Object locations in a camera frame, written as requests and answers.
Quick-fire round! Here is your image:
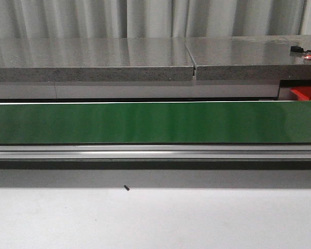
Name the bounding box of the black sensor box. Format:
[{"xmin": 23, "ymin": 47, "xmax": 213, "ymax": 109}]
[{"xmin": 290, "ymin": 46, "xmax": 305, "ymax": 53}]

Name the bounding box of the green conveyor belt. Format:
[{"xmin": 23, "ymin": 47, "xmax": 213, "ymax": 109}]
[{"xmin": 0, "ymin": 101, "xmax": 311, "ymax": 145}]

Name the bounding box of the white curtain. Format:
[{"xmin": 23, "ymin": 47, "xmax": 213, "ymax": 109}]
[{"xmin": 0, "ymin": 1, "xmax": 311, "ymax": 38}]

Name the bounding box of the grey stone counter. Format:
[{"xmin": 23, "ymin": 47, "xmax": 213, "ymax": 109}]
[{"xmin": 0, "ymin": 35, "xmax": 311, "ymax": 82}]

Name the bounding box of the aluminium conveyor frame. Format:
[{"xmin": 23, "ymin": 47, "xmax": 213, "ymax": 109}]
[{"xmin": 0, "ymin": 144, "xmax": 311, "ymax": 161}]

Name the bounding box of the red plastic bin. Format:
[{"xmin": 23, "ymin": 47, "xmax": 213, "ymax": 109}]
[{"xmin": 290, "ymin": 86, "xmax": 311, "ymax": 101}]

